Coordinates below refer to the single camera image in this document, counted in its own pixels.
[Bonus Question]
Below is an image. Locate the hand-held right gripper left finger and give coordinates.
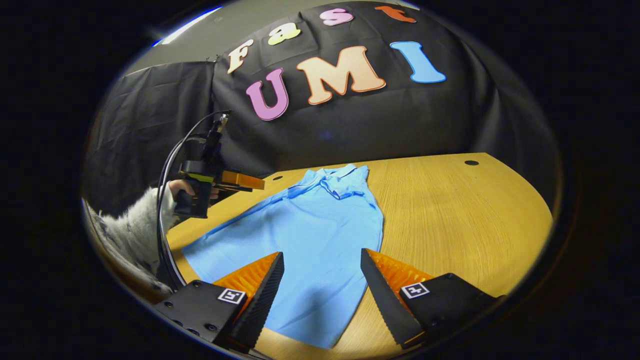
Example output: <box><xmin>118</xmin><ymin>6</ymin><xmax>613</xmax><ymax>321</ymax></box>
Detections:
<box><xmin>152</xmin><ymin>251</ymin><xmax>285</xmax><ymax>353</ymax></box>

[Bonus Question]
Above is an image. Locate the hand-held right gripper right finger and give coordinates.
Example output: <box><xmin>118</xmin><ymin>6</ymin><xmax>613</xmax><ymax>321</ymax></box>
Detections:
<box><xmin>360</xmin><ymin>248</ymin><xmax>506</xmax><ymax>350</ymax></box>

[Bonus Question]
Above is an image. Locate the light blue T-shirt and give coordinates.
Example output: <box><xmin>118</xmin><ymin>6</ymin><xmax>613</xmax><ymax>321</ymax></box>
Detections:
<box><xmin>181</xmin><ymin>163</ymin><xmax>385</xmax><ymax>349</ymax></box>

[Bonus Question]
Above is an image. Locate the black backdrop cloth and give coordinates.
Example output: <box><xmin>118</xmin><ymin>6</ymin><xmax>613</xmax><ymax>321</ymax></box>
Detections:
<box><xmin>82</xmin><ymin>0</ymin><xmax>561</xmax><ymax>216</ymax></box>

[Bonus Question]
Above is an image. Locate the black cable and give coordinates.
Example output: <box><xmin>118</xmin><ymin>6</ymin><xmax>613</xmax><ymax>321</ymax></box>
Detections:
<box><xmin>156</xmin><ymin>110</ymin><xmax>232</xmax><ymax>292</ymax></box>

